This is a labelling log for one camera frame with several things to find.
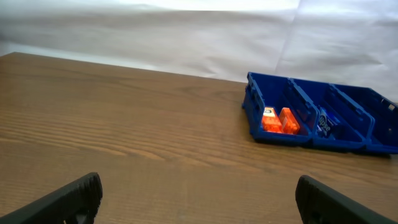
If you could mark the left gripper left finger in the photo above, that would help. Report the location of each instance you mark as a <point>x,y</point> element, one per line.
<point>71,199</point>

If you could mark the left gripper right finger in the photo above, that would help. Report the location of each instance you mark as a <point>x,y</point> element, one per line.
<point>323,205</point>

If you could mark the blue candy pack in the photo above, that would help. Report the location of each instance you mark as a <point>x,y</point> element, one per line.
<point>324,123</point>
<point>335,119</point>

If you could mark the orange candy box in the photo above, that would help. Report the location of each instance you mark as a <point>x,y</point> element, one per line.
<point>271,121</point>
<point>289,122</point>

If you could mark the blue tray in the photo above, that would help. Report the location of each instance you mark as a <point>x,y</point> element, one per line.
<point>351,140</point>

